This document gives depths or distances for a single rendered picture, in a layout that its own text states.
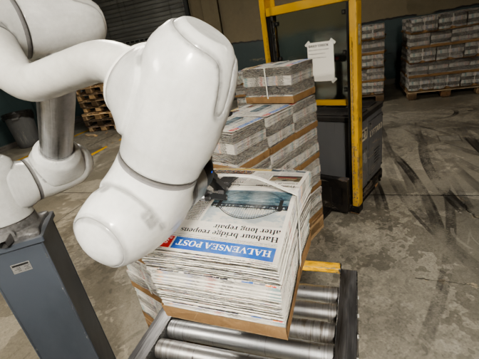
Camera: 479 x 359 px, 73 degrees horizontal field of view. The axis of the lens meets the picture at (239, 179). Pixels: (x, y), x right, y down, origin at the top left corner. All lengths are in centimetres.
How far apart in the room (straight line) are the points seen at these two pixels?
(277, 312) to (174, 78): 50
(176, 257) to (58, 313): 88
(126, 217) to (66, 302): 107
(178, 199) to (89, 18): 59
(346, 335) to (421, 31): 580
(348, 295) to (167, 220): 70
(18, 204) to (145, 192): 94
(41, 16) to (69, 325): 108
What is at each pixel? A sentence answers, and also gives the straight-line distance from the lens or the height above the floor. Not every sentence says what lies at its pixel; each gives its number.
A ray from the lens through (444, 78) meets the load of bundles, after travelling 658.
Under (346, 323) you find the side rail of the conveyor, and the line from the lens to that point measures 94.
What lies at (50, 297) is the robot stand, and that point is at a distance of 142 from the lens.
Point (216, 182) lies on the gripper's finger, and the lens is 64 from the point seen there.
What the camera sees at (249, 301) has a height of 103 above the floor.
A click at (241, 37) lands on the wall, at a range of 843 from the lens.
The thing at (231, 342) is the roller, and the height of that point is 79.
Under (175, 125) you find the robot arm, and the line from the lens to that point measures 33.
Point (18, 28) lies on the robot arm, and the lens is 84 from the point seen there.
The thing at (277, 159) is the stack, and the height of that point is 78.
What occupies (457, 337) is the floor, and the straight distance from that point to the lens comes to 206.
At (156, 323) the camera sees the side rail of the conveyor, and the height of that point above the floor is 80.
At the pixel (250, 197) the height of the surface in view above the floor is 117.
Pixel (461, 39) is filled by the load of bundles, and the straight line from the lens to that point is 655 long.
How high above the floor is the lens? 150
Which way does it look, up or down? 24 degrees down
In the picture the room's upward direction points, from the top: 10 degrees counter-clockwise
